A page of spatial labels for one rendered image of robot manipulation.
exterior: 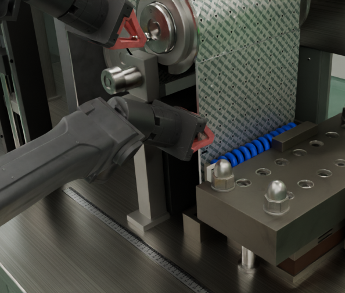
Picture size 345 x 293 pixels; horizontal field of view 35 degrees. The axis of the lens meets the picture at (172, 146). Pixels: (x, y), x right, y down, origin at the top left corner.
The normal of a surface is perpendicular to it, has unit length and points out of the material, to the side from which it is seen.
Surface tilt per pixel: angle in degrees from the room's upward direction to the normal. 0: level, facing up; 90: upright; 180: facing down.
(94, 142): 36
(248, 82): 91
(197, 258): 0
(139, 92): 90
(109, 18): 54
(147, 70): 90
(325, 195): 0
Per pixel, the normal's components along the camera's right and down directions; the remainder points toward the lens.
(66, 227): -0.06, -0.89
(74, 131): 0.53, -0.69
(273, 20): 0.64, 0.32
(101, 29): -0.61, -0.23
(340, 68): -0.77, 0.33
